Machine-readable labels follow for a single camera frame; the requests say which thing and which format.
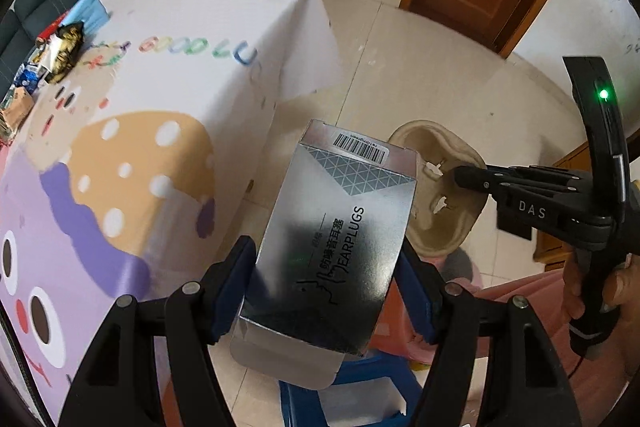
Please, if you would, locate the light blue face mask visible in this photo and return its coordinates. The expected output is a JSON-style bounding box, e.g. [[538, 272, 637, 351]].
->
[[61, 0, 110, 36]]

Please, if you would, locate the brown cardboard cup tray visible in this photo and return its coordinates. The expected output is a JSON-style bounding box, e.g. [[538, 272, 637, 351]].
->
[[390, 120, 487, 259]]

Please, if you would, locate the silver earplugs box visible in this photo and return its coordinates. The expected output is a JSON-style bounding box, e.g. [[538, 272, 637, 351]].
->
[[230, 119, 416, 390]]

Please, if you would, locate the blue plastic stool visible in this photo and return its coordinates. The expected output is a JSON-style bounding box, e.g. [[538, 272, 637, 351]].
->
[[279, 351, 422, 427]]

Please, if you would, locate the person right hand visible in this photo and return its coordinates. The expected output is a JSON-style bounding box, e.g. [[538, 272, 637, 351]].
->
[[562, 256, 640, 375]]

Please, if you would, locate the cartoon printed tablecloth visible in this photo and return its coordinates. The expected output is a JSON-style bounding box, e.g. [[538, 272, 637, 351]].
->
[[1, 0, 342, 419]]

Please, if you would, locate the red packet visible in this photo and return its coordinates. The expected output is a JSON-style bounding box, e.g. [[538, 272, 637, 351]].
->
[[35, 12, 67, 46]]

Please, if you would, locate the dark teal sofa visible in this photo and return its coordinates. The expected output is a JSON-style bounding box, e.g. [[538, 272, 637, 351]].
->
[[1, 0, 78, 93]]

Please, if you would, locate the black yellow snack wrapper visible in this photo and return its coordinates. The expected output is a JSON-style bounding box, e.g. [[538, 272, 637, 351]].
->
[[43, 22, 85, 83]]

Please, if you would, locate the orange pink plastic stool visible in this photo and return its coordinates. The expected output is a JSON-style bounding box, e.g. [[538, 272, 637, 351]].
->
[[369, 250, 486, 365]]

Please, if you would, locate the blue foil snack wrapper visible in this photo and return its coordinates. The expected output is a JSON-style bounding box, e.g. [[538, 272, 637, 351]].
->
[[13, 62, 44, 95]]

